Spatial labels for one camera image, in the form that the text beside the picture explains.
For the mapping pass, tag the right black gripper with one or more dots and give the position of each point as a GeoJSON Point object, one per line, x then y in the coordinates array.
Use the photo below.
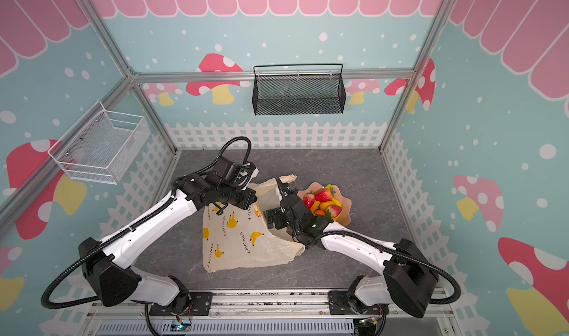
{"type": "Point", "coordinates": [277, 212]}

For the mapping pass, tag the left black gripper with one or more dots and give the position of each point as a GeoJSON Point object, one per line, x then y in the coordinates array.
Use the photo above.
{"type": "Point", "coordinates": [247, 201]}

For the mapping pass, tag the banana print plastic bag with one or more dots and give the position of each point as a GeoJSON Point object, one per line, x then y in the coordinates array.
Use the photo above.
{"type": "Point", "coordinates": [241, 238]}

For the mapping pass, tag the red orange strawberry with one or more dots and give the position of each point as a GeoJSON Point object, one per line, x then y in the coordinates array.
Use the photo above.
{"type": "Point", "coordinates": [309, 200]}

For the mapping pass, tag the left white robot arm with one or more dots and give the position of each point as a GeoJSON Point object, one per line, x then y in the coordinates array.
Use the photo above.
{"type": "Point", "coordinates": [108, 264]}

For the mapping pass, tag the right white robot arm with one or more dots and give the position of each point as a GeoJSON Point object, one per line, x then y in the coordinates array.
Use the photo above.
{"type": "Point", "coordinates": [406, 278]}

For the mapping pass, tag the yellow banana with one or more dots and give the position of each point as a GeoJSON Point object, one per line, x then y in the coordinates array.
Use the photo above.
{"type": "Point", "coordinates": [315, 209]}

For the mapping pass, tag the peach wavy plate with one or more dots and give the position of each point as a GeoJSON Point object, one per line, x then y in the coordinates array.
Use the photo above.
{"type": "Point", "coordinates": [344, 218]}

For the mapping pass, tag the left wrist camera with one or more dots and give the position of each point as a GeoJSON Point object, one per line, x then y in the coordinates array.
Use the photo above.
{"type": "Point", "coordinates": [248, 171]}

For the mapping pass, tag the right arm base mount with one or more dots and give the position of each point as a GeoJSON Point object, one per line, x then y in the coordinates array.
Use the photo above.
{"type": "Point", "coordinates": [344, 303]}

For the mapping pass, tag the black wire basket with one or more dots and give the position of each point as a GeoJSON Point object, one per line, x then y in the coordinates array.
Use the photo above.
{"type": "Point", "coordinates": [299, 89]}

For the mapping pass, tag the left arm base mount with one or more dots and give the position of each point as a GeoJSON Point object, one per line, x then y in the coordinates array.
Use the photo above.
{"type": "Point", "coordinates": [185, 304]}

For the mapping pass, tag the white wire basket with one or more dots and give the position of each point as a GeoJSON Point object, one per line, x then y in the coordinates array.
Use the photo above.
{"type": "Point", "coordinates": [101, 147]}

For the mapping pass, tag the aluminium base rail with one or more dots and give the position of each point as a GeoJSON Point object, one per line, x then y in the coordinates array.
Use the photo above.
{"type": "Point", "coordinates": [297, 312]}

